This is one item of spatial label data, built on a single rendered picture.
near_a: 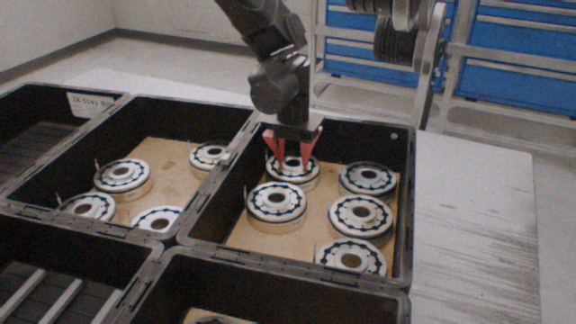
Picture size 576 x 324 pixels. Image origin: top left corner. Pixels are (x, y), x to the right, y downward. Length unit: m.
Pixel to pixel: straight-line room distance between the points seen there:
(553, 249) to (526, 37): 1.05
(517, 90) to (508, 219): 1.58
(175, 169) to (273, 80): 0.33
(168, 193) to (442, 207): 0.60
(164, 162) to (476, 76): 1.95
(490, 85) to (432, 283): 1.82
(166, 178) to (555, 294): 1.58
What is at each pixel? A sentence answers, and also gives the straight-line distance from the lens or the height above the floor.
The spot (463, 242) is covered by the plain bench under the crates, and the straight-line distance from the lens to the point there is 0.94.
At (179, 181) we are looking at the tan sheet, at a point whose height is 0.83.
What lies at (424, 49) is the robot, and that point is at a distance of 1.42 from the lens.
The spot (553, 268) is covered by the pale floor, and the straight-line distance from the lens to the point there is 2.08.
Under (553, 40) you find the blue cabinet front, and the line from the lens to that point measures 2.49.
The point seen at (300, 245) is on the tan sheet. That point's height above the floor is 0.83.
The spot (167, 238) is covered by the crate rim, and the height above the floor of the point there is 0.93.
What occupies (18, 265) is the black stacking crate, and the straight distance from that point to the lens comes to 0.77.
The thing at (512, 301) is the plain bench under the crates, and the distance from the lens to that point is 0.87.
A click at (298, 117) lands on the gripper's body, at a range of 0.72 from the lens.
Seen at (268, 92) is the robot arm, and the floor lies 1.05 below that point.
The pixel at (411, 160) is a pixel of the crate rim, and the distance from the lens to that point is 0.72.
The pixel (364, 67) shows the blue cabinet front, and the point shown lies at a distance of 2.62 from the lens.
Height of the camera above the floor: 1.31
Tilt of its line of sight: 34 degrees down
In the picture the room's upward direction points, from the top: straight up
